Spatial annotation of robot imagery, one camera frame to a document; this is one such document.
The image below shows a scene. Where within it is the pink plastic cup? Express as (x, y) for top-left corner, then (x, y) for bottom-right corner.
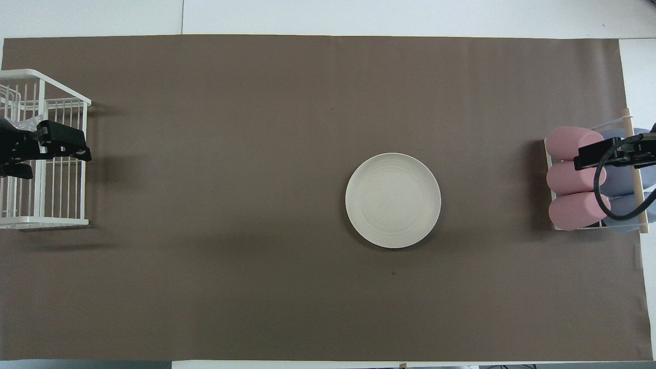
(545, 127), (605, 160)
(548, 192), (611, 231)
(546, 160), (607, 196)

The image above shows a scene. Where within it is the cream round plate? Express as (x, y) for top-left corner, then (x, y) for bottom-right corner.
(345, 153), (442, 250)

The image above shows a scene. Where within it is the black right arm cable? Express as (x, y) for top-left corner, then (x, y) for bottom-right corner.
(593, 134), (656, 222)

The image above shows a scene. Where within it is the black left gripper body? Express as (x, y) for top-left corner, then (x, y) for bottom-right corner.
(0, 118), (42, 180)

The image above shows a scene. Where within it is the white cup holder rack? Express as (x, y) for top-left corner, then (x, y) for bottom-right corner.
(544, 109), (650, 234)

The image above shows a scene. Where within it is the brown table mat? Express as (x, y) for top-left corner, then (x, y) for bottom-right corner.
(0, 35), (652, 362)

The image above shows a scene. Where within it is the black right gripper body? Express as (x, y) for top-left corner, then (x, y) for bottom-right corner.
(635, 131), (656, 170)

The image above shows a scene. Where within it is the white wire dish rack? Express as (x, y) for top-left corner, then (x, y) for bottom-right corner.
(0, 69), (92, 229)

